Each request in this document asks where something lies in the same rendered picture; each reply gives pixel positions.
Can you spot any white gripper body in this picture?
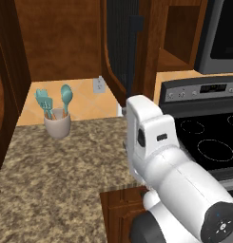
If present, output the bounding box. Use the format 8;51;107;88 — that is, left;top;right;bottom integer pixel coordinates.
125;94;164;184

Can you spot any open wooden shelf cabinet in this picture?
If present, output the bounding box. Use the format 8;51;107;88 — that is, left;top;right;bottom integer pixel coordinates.
157;0;208;73

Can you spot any wooden base cabinet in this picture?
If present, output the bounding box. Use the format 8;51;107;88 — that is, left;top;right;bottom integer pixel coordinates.
99;185;154;243

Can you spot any black hob stove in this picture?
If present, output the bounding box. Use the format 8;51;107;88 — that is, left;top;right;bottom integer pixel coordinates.
158;75;233;192

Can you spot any teal spoon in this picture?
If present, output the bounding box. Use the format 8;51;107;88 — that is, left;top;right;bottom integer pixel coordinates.
60;84;73;118

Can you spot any grey utensil pot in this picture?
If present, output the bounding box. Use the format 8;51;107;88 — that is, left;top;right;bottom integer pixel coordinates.
43;108;71;140

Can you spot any teal slotted spatula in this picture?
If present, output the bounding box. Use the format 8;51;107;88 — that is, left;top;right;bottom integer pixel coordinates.
34;88;56;121

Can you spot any grey microwave oven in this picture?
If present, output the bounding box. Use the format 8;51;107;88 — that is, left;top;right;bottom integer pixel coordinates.
193;0;233;76

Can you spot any white wall outlet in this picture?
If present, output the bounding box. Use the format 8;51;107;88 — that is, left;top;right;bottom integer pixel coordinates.
92;75;107;95

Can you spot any wooden wall cabinet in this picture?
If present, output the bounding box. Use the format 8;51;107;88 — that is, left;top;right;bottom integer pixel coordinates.
14;0;104;83

